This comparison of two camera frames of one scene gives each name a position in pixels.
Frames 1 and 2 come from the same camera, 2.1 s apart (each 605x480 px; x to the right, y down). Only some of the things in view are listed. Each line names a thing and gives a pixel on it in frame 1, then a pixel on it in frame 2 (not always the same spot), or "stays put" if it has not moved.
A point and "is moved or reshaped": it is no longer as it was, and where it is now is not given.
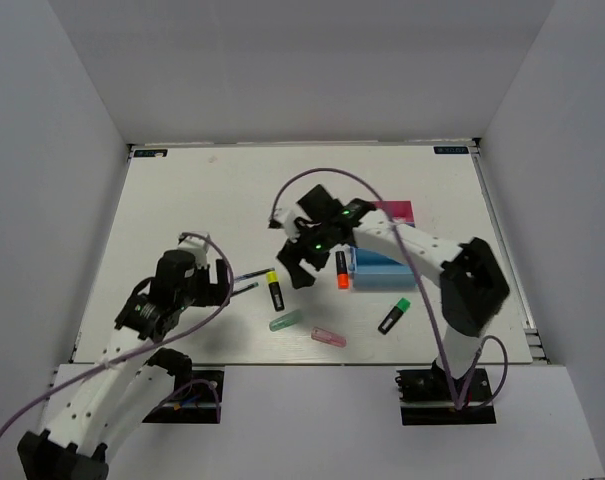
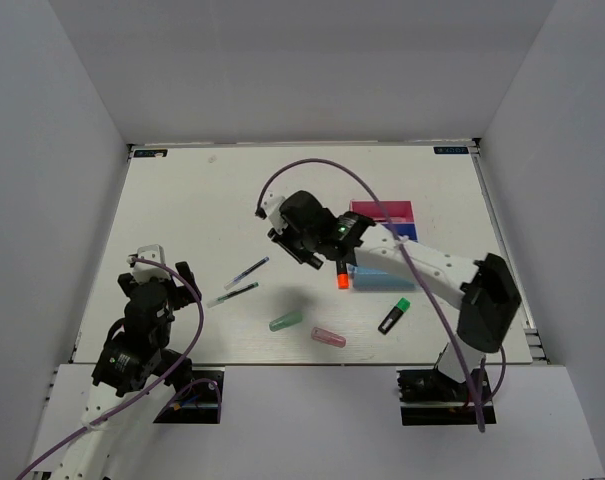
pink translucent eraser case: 328,337 stays put
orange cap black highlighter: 343,280 stays put
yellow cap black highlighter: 272,279 is moved or reshaped
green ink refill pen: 246,288 stays put
